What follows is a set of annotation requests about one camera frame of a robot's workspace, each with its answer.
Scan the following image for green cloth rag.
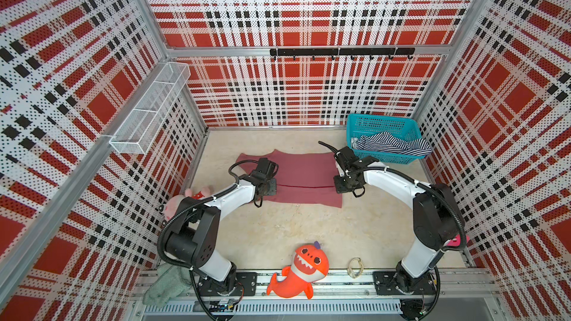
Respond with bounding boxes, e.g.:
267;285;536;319
143;264;193;308

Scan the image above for clear plastic ring loop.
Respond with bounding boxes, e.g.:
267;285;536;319
347;257;365;279

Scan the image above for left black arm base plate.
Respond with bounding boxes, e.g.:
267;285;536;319
197;272;258;297

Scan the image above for pink plush toy red dress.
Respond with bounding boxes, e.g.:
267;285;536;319
163;187;212;221

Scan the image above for red shark plush toy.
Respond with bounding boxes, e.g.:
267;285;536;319
266;242;330;300

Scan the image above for maroon tank top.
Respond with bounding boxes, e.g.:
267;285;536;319
235;149;343;209

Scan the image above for aluminium front rail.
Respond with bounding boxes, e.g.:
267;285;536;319
125;267;510;320

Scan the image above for black wall hook rail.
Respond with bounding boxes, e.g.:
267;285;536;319
269;47;416;58

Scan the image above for white plush toy yellow glasses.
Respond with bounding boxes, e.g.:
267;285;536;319
444;235;470;250

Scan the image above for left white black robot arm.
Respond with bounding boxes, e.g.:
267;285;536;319
157;158;279;294

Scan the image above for white wire mesh shelf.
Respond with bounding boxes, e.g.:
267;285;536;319
110;62;190;155

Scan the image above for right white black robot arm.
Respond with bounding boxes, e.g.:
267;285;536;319
319;141;468;295

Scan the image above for teal plastic basket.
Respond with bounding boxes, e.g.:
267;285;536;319
346;114;433;164

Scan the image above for striped black white tank top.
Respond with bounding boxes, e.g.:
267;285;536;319
350;132;433;158

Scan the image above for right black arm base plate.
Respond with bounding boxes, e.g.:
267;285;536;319
373;270;436;297

